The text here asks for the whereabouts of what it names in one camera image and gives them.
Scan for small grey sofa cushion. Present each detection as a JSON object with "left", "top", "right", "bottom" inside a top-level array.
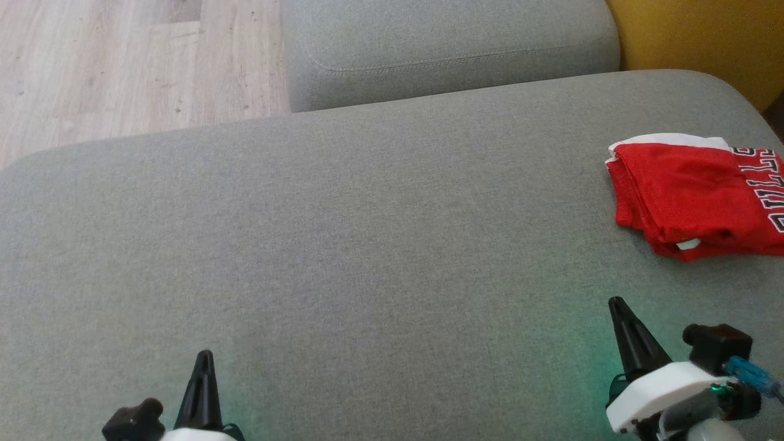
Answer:
[{"left": 280, "top": 0, "right": 622, "bottom": 115}]

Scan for red printed shorts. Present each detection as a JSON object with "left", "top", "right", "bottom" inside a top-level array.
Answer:
[{"left": 605, "top": 133, "right": 784, "bottom": 246}]

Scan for blue right camera cable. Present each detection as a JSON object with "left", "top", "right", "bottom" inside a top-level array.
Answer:
[{"left": 723, "top": 356, "right": 784, "bottom": 406}]

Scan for yellow sofa cushion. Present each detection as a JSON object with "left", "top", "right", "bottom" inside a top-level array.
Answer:
[{"left": 606, "top": 0, "right": 784, "bottom": 115}]

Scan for grey sofa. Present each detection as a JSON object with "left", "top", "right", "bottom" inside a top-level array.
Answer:
[{"left": 0, "top": 69, "right": 784, "bottom": 441}]

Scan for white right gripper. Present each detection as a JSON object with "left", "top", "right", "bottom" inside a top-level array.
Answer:
[{"left": 605, "top": 296, "right": 737, "bottom": 441}]

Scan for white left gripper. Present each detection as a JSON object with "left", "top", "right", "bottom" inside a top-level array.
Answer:
[{"left": 159, "top": 350, "right": 247, "bottom": 441}]

